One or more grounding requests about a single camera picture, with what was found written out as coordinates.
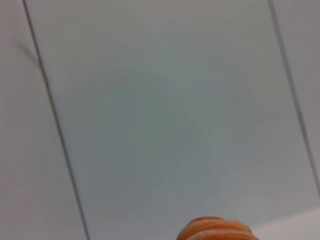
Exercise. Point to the orange striped bread roll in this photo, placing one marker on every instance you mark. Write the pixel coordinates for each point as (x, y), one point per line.
(217, 230)

